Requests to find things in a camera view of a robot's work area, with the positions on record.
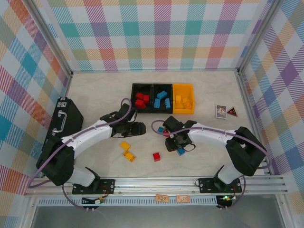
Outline black case with metal handle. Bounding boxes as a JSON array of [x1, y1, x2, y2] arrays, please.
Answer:
[[41, 96, 85, 148]]

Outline small picture card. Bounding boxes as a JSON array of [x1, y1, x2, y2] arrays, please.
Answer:
[[215, 104, 229, 119]]

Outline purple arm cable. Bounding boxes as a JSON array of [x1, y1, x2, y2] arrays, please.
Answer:
[[151, 119, 273, 211], [28, 98, 133, 211]]

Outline black plastic bin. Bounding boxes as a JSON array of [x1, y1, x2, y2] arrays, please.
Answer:
[[152, 83, 174, 114], [131, 83, 154, 114]]

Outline yellow long lego brick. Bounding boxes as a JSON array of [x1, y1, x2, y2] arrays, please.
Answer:
[[123, 151, 137, 163]]

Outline aluminium frame post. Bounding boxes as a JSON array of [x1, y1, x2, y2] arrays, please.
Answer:
[[236, 0, 282, 76], [28, 0, 73, 76]]

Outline aluminium rear rail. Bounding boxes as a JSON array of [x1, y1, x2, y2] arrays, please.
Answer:
[[71, 68, 239, 74]]

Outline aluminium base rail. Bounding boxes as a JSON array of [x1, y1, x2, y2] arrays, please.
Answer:
[[25, 176, 287, 198]]

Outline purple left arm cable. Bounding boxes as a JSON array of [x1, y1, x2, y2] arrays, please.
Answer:
[[28, 98, 133, 211]]

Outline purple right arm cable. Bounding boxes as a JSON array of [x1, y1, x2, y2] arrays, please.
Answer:
[[151, 119, 273, 211]]

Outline yellow plastic bin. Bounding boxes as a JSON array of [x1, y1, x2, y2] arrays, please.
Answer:
[[172, 83, 196, 115]]

